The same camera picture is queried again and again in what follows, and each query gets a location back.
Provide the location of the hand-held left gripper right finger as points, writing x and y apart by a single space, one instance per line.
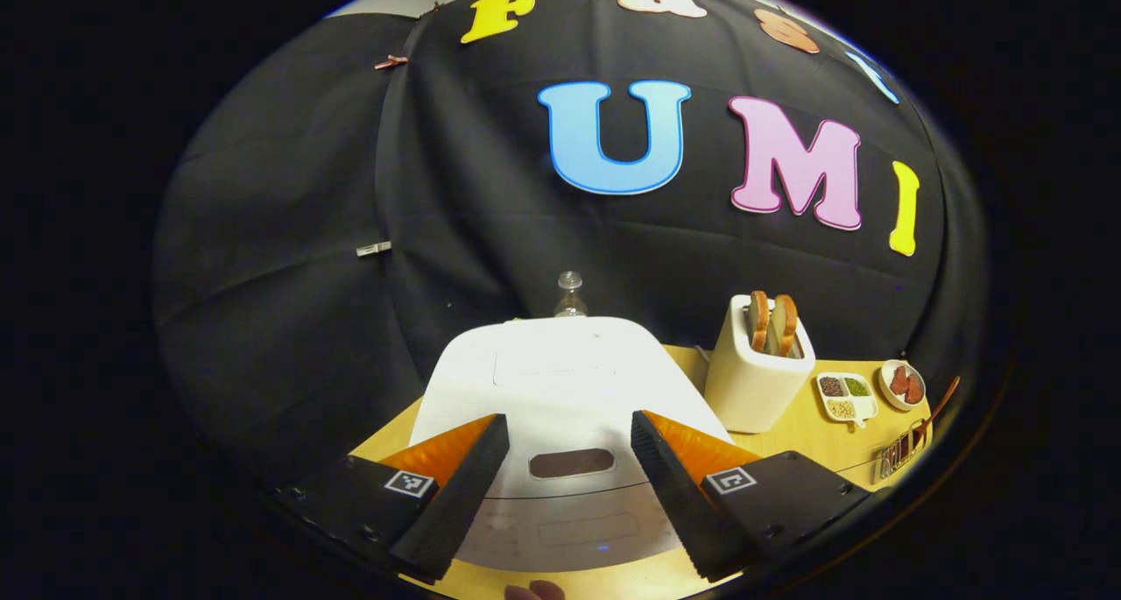
679 508

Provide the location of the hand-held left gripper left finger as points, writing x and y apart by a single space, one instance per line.
460 504

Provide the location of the white rice cooker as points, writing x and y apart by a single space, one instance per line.
569 381

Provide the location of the brown wooden spoon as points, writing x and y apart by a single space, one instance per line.
946 398

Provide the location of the white toaster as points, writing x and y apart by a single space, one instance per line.
753 394

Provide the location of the toast bread slice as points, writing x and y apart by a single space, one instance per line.
786 324
759 320

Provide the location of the white divided bean dish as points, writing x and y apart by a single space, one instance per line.
849 390

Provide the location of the white oval plate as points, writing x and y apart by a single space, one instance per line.
886 398

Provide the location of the red meat piece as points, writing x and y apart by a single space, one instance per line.
899 379
915 390

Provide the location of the silver clip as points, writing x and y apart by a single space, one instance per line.
374 249

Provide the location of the black backdrop cloth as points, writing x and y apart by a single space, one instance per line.
263 276

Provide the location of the copper clip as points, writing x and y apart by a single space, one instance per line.
391 61

